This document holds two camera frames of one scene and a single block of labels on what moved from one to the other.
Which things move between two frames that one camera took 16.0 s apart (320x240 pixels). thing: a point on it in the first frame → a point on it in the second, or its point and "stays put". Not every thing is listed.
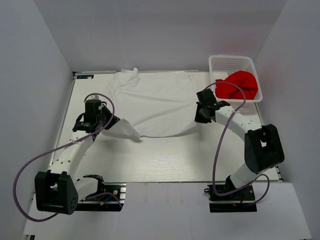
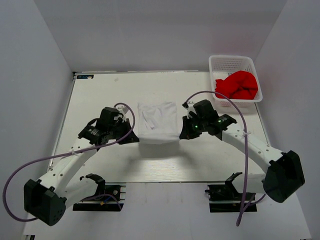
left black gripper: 114,120 → 125,123
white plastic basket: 221,66 stays put
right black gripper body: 200,116 → 202,122
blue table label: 85,76 stays put
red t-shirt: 246,80 stays put
